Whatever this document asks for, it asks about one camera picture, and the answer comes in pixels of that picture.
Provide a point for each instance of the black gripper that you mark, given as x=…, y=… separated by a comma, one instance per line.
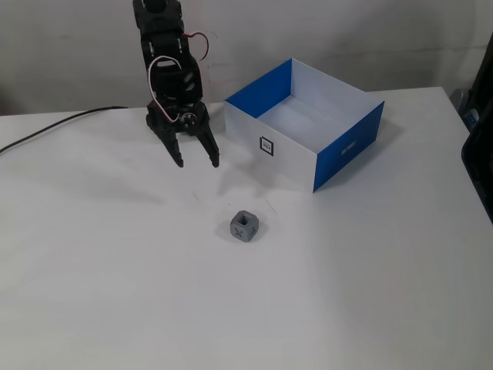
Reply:
x=166, y=124

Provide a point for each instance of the gray block with square hole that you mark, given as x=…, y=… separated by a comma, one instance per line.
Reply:
x=242, y=230

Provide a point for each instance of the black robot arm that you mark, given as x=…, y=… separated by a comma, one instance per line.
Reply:
x=165, y=42

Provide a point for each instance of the blue and white cardboard box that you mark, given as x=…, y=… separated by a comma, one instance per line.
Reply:
x=285, y=162

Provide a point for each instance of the gray object with blue sticker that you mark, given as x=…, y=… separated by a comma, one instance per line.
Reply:
x=462, y=104

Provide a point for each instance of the black plastic case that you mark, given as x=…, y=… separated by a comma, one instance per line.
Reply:
x=479, y=173

